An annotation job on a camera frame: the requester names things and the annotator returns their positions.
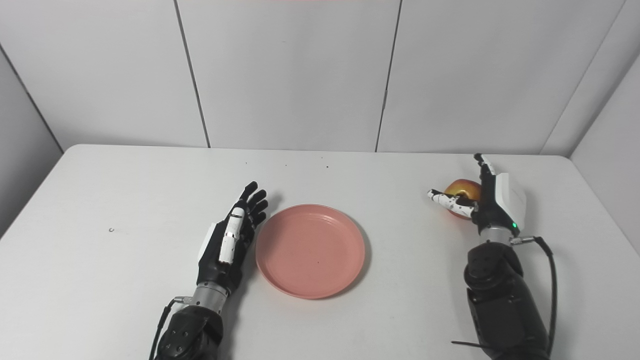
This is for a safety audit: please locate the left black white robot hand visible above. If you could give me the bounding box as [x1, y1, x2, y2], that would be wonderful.
[196, 181, 269, 296]

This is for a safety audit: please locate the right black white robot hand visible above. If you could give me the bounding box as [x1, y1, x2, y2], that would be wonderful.
[427, 153, 527, 237]

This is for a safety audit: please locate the red yellow apple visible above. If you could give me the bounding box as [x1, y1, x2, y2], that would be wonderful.
[444, 178, 482, 220]

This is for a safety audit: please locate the pink round plate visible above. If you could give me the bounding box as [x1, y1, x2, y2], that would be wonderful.
[255, 203, 366, 300]

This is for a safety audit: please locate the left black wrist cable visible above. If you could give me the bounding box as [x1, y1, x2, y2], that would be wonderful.
[148, 296, 193, 360]

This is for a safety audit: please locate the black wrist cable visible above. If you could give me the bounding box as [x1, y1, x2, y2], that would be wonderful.
[148, 296, 193, 360]
[510, 236, 558, 356]

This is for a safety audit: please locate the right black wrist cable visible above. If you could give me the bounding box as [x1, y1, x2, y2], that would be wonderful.
[510, 236, 558, 356]

